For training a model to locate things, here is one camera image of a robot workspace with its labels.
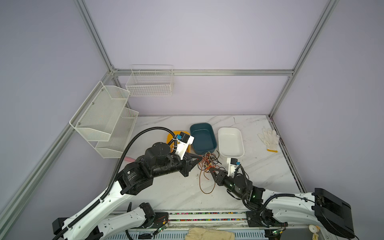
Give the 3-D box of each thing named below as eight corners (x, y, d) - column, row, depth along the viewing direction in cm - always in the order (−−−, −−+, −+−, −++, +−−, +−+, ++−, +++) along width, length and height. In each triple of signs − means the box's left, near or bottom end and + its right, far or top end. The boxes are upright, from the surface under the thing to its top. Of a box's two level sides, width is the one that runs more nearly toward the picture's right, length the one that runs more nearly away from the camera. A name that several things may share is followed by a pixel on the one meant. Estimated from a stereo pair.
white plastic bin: (219, 159, 97) (220, 154, 93) (216, 132, 112) (217, 127, 108) (244, 159, 98) (246, 154, 93) (238, 132, 112) (240, 127, 108)
